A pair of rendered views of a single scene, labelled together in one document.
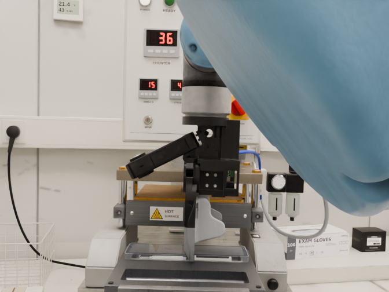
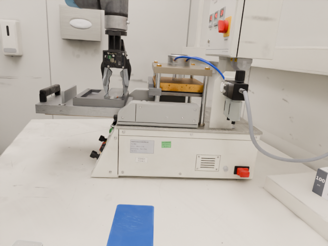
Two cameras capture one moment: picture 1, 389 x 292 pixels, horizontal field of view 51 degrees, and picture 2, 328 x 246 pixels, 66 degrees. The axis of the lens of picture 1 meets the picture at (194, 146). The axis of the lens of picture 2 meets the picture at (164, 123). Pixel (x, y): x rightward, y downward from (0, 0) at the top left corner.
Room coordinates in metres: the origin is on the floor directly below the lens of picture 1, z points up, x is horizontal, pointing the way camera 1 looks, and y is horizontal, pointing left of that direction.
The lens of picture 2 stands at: (0.72, -0.90, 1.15)
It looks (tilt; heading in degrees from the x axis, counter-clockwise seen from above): 16 degrees down; 85
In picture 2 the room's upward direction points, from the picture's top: 4 degrees clockwise
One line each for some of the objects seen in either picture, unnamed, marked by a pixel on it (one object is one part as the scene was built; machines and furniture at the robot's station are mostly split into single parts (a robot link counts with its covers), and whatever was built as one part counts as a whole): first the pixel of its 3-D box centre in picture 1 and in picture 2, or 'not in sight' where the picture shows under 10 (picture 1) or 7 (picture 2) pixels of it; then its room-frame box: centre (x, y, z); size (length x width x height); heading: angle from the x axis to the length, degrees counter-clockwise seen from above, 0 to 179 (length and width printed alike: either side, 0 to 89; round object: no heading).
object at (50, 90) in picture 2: not in sight; (50, 92); (0.39, 0.01, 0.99); 0.15 x 0.02 x 0.04; 90
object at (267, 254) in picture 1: (260, 249); (155, 113); (0.76, -0.13, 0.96); 0.26 x 0.05 x 0.07; 0
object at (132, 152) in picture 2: not in sight; (171, 139); (0.83, -0.01, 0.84); 0.53 x 0.37 x 0.17; 0
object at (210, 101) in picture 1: (206, 103); (116, 24); (0.63, -0.02, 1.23); 0.08 x 0.08 x 0.05
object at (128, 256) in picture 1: (186, 256); (115, 94); (0.62, 0.01, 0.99); 0.18 x 0.06 x 0.02; 90
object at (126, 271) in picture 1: (185, 273); (104, 97); (0.58, 0.01, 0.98); 0.20 x 0.17 x 0.03; 90
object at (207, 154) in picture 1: (209, 157); (115, 50); (0.62, -0.02, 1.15); 0.09 x 0.08 x 0.12; 90
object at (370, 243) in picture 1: (368, 238); not in sight; (1.35, -0.59, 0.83); 0.09 x 0.06 x 0.07; 100
